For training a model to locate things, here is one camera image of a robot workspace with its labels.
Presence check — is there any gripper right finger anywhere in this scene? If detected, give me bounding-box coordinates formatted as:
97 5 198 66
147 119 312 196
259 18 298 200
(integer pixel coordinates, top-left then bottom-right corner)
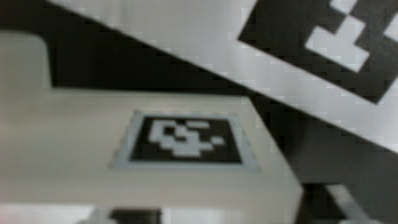
300 182 387 224

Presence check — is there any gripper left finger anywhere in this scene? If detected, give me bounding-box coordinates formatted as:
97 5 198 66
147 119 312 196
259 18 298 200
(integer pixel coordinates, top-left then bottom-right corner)
76 206 173 224

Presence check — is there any white drawer cabinet frame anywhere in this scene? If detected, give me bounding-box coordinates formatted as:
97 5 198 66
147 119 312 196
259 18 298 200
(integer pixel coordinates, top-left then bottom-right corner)
0 31 301 224

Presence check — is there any white front barrier rail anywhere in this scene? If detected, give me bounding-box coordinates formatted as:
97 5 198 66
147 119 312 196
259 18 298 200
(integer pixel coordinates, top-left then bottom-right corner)
49 0 398 153

